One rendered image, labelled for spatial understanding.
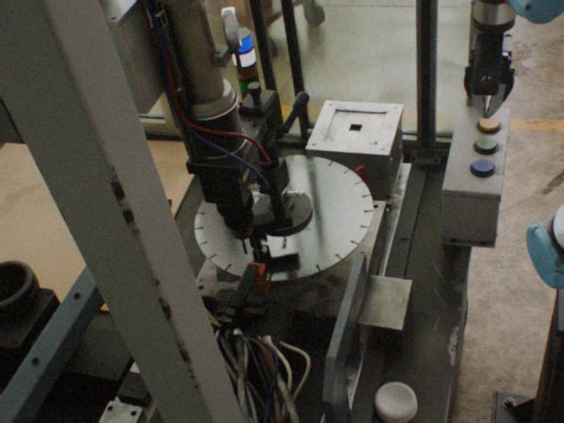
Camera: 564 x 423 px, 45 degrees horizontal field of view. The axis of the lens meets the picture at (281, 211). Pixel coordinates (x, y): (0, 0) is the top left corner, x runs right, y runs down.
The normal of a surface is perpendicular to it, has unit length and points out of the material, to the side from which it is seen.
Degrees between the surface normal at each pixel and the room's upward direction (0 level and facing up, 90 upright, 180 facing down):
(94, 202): 90
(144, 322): 90
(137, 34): 90
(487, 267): 0
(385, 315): 0
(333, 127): 0
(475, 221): 90
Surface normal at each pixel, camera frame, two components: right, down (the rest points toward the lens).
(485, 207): -0.29, 0.69
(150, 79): 0.95, 0.10
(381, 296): -0.14, -0.72
